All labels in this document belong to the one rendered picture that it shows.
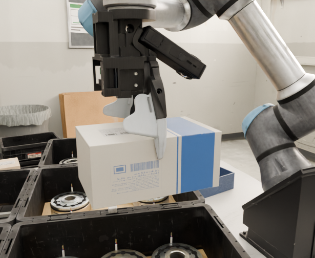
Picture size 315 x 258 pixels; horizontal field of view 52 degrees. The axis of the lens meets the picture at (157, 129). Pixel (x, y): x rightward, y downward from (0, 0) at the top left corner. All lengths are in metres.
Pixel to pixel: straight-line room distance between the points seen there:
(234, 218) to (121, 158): 0.76
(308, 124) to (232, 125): 3.69
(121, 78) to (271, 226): 0.64
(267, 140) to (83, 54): 2.95
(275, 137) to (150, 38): 0.57
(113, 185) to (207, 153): 0.15
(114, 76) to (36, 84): 3.20
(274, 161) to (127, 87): 0.57
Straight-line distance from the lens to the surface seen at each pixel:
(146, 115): 0.44
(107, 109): 0.54
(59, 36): 3.63
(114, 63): 0.44
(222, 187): 1.31
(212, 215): 0.68
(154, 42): 0.47
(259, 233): 0.99
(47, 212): 0.93
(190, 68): 0.49
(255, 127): 0.95
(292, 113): 0.93
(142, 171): 0.45
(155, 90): 0.43
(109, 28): 0.45
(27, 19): 3.62
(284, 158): 0.92
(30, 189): 0.84
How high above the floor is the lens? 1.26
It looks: 14 degrees down
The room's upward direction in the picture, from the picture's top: straight up
